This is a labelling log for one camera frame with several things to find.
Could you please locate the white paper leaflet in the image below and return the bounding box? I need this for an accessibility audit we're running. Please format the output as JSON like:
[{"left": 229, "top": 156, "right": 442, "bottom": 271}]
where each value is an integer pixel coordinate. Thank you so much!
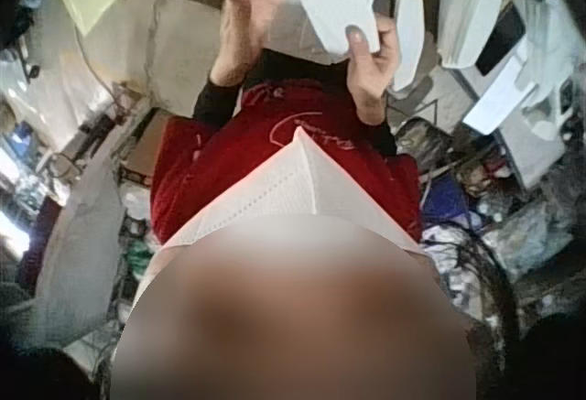
[{"left": 462, "top": 54, "right": 539, "bottom": 136}]

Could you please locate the heap of bags and cables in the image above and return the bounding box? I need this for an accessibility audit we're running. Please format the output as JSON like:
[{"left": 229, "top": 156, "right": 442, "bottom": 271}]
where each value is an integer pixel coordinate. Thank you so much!
[{"left": 388, "top": 115, "right": 582, "bottom": 328}]

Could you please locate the flat white curved panel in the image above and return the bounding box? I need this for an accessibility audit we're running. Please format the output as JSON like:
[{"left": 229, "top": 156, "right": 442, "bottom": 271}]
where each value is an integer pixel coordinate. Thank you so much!
[{"left": 391, "top": 0, "right": 428, "bottom": 92}]

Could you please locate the person's right hand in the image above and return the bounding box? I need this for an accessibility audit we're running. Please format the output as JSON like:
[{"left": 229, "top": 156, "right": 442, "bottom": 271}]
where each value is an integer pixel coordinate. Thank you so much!
[{"left": 342, "top": 18, "right": 401, "bottom": 123}]

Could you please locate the grey white pillow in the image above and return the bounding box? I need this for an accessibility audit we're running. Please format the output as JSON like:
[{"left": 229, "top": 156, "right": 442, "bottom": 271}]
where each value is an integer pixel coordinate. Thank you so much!
[{"left": 34, "top": 150, "right": 127, "bottom": 341}]

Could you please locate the clear plastic bag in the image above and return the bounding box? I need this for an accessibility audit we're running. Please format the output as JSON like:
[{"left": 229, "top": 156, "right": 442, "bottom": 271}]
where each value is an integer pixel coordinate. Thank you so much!
[{"left": 227, "top": 0, "right": 350, "bottom": 66}]

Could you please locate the brown cardboard box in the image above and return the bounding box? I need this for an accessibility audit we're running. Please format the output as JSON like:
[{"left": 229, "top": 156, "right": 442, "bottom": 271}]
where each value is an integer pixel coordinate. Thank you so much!
[{"left": 119, "top": 110, "right": 176, "bottom": 187}]

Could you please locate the black phone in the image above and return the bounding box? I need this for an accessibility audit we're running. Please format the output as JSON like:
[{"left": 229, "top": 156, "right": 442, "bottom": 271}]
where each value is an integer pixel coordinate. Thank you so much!
[{"left": 474, "top": 5, "right": 526, "bottom": 77}]

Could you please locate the person's left hand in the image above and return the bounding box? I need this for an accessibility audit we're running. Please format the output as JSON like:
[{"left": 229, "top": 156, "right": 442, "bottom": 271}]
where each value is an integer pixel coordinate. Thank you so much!
[{"left": 211, "top": 0, "right": 290, "bottom": 89}]

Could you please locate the white appliance housing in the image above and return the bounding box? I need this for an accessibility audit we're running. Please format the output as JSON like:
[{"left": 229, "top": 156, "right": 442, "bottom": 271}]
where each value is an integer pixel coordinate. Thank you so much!
[{"left": 437, "top": 0, "right": 548, "bottom": 70}]

